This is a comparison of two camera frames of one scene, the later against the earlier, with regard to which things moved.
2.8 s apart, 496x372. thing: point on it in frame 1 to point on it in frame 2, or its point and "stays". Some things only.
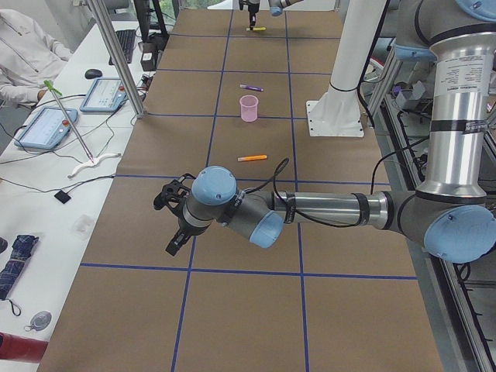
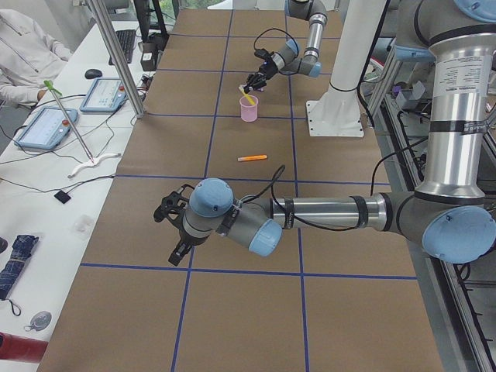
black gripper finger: (177, 242) to (180, 252)
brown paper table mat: (322, 300) stays
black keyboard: (126, 39) stays
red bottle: (18, 348) stays
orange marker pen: (252, 157) stays
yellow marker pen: (256, 29) to (246, 95)
